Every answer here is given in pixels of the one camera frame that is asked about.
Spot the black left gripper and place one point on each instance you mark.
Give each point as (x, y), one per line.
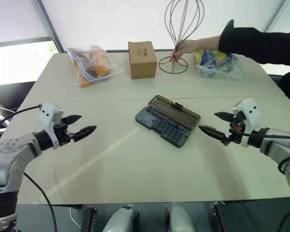
(62, 135)

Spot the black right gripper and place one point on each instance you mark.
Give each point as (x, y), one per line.
(236, 130)

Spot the person's black-sleeved forearm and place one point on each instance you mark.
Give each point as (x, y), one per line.
(251, 42)

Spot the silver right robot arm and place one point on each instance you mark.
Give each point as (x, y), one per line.
(280, 145)

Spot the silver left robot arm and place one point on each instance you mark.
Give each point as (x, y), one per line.
(13, 154)

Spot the screwdriver bit case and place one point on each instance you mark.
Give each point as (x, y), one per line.
(167, 120)

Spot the person's bare hand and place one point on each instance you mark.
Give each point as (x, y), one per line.
(183, 49)

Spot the clear bag with blue-yellow items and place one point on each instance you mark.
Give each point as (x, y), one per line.
(216, 63)

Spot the clear bag with orange items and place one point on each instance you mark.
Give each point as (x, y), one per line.
(92, 65)

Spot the dark equipment beside table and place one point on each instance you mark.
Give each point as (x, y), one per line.
(7, 96)

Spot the brown cardboard box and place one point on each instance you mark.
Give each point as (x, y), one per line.
(142, 60)

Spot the silver rounded robot leg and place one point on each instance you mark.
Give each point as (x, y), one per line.
(123, 218)
(179, 218)

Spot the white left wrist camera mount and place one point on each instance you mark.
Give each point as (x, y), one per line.
(49, 113)

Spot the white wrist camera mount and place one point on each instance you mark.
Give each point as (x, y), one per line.
(249, 111)
(49, 113)

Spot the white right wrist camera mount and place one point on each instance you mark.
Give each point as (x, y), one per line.
(249, 111)

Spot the black table leg bracket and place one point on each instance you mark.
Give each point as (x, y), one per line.
(219, 217)
(89, 218)

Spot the black window frame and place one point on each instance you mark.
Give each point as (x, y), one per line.
(48, 26)

